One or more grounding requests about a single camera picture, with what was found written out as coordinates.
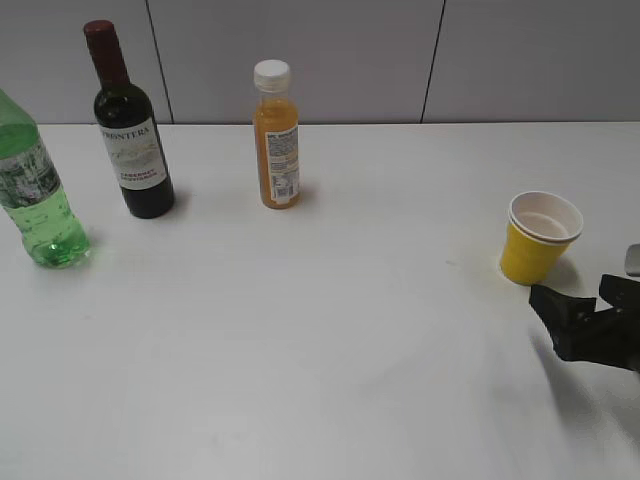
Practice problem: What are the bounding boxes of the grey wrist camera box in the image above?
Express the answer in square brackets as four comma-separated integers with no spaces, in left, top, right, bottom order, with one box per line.
[624,243,640,278]

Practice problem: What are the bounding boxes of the green sprite bottle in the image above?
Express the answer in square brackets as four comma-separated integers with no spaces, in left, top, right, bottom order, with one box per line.
[1,93,90,268]

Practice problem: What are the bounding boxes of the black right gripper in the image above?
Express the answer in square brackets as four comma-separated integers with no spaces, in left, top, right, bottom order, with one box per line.
[529,274,640,371]

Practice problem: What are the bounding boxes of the orange juice bottle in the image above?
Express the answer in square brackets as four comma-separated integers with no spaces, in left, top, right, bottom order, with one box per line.
[253,59,300,209]

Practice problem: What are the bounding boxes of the yellow paper cup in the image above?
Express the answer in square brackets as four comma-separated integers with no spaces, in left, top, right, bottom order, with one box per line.
[499,191,584,285]

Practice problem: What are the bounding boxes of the dark red wine bottle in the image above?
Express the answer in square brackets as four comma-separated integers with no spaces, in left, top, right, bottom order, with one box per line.
[83,20,175,219]

